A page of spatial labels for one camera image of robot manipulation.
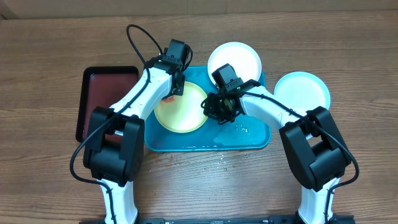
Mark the pink white plate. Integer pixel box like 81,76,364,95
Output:
207,42,262,89

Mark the green red sponge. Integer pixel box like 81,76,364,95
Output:
162,96,175,103

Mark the light blue plate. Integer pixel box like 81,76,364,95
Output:
274,71,331,110

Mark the teal plastic tray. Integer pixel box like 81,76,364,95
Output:
144,66,271,152

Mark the dark red tray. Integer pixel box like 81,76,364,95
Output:
75,66,139,142

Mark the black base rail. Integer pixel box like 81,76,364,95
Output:
79,212,356,224

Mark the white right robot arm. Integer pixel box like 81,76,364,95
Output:
201,78,353,223

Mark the yellow plate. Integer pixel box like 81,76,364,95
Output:
154,82,208,133

